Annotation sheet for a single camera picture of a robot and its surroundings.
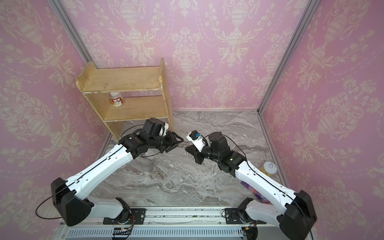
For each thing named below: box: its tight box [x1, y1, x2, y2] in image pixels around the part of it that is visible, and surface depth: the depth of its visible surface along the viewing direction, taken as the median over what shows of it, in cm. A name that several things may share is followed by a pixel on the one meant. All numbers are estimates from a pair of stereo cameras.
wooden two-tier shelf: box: [76, 58, 174, 140], surface depth 84 cm
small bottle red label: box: [109, 92, 124, 107], surface depth 94 cm
